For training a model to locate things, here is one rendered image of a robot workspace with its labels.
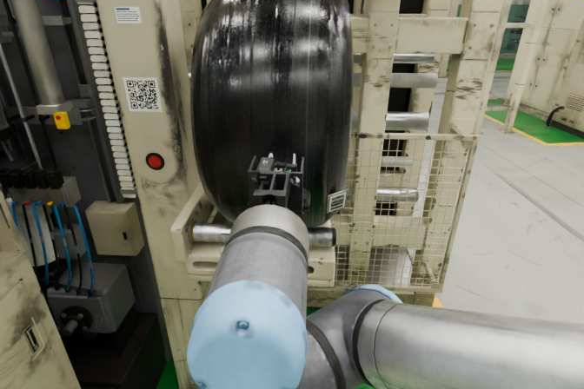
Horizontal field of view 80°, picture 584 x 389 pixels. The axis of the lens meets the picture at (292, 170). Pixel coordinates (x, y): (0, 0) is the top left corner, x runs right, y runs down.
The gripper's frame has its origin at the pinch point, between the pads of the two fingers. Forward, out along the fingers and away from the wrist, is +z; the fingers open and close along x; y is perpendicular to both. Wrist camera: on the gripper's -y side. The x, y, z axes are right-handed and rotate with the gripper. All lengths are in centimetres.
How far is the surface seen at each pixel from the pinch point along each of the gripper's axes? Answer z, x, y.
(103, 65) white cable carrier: 22.0, 40.8, 14.2
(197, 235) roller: 13.1, 21.8, -23.2
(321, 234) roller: 13.8, -7.2, -22.0
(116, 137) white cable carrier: 21.9, 41.5, -2.3
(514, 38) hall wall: 1023, -558, -62
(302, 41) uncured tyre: 7.8, -2.5, 20.8
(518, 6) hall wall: 1021, -544, 19
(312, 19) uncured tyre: 10.8, -4.0, 24.0
